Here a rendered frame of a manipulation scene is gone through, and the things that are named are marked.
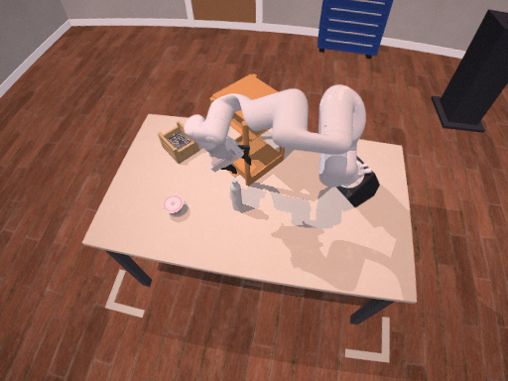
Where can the small wooden crate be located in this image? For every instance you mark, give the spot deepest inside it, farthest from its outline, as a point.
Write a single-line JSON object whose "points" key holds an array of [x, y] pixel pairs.
{"points": [[183, 139]]}

